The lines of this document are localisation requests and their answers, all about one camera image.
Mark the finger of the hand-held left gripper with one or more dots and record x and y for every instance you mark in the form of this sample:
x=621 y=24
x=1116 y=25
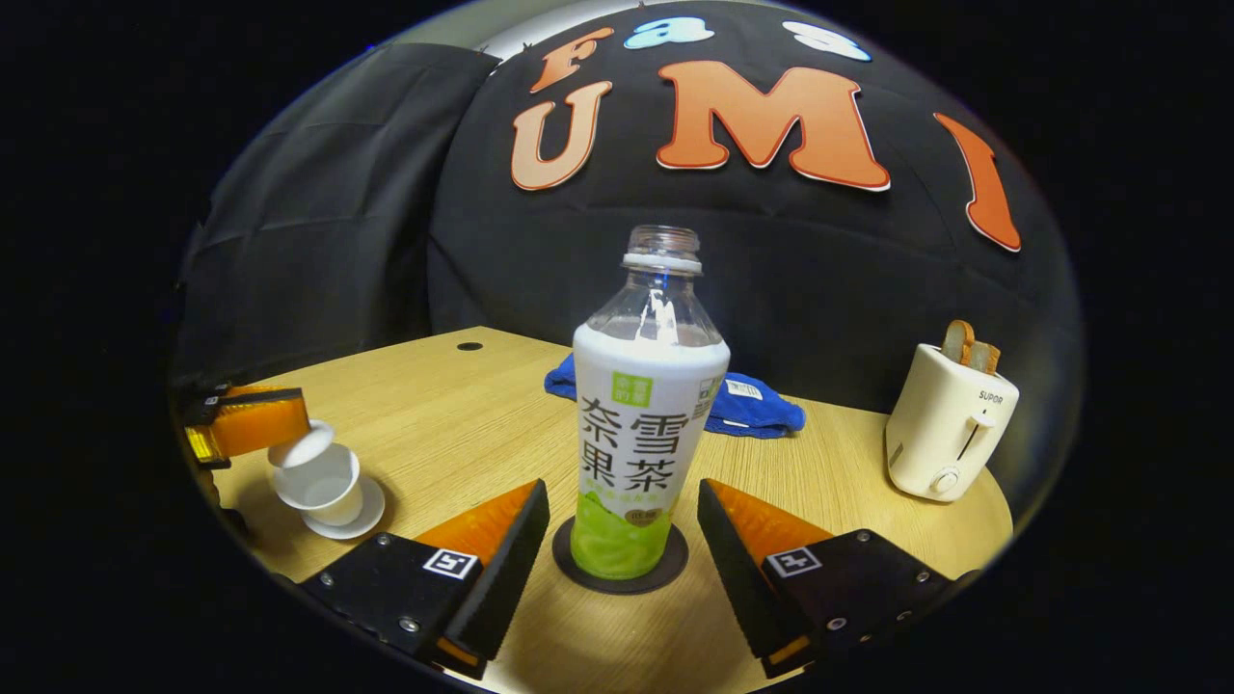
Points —
x=255 y=424

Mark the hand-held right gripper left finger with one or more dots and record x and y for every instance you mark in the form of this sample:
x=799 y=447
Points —
x=501 y=578

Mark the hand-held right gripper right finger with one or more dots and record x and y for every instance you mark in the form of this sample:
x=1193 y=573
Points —
x=737 y=578

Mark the white teacup lid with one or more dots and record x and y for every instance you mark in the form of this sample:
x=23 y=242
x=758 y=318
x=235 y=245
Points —
x=301 y=445

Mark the dark round coaster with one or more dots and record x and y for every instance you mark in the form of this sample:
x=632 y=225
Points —
x=675 y=564

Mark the white teacup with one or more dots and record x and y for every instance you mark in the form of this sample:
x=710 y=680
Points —
x=323 y=492

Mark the white green water bottle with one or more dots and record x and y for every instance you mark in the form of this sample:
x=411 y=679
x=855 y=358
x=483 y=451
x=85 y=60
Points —
x=646 y=434

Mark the white saucer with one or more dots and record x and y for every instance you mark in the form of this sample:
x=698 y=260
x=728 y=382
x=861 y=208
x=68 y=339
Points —
x=371 y=511

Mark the blue folded towel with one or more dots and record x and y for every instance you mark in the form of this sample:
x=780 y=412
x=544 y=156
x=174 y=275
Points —
x=762 y=410

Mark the white toaster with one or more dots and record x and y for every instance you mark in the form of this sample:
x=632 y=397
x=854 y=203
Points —
x=940 y=434

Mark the black backdrop cloth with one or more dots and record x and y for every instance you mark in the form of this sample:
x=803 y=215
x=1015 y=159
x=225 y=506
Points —
x=819 y=270

